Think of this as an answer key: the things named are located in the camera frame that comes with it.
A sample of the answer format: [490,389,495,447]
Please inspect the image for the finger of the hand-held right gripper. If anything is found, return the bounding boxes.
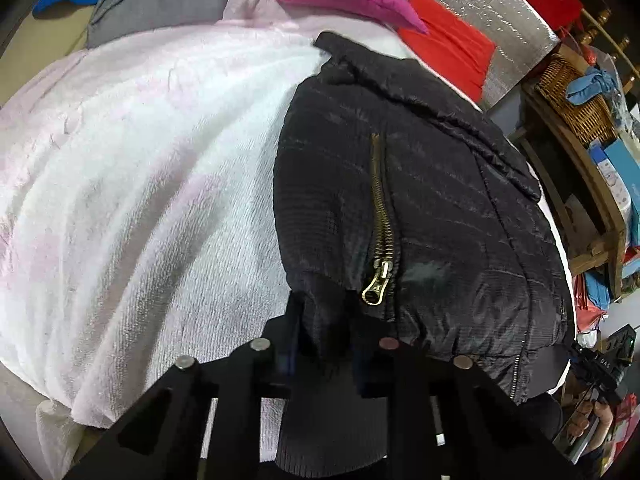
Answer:
[569,342,598,378]

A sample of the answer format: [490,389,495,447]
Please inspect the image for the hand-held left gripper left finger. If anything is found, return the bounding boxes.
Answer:
[65,295,306,480]

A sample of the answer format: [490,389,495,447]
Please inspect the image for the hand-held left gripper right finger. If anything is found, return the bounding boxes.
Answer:
[350,317,583,480]

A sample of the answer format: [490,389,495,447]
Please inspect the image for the black quilted jacket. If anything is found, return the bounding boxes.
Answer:
[272,31,576,468]

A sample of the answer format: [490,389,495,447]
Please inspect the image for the person's right hand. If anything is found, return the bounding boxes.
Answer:
[564,395,615,453]

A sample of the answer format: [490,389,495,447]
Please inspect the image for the red bag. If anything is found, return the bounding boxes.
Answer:
[574,274,608,333]

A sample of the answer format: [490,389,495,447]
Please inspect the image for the white patterned packet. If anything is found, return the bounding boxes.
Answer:
[589,147,631,221]

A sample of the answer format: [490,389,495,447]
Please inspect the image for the wooden table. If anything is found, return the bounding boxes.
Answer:
[507,80,633,301]

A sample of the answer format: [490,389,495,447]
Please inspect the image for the blue cardboard box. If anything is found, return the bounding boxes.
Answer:
[602,137,640,196]

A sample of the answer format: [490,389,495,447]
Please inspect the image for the white fleece blanket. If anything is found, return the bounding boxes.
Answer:
[0,0,576,471]

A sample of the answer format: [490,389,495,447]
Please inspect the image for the wicker basket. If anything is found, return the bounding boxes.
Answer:
[536,52,618,146]

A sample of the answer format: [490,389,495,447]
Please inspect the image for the light blue cloth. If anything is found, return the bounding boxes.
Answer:
[565,66,618,108]

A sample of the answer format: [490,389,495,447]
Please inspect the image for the red pillow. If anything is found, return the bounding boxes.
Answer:
[397,0,498,103]

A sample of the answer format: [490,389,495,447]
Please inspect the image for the wooden stair railing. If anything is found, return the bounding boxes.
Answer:
[560,0,640,76]

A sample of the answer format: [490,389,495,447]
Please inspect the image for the gray coat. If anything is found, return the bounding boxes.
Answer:
[87,0,241,48]

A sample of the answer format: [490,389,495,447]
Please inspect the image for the beige sofa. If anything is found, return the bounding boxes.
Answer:
[0,7,96,106]

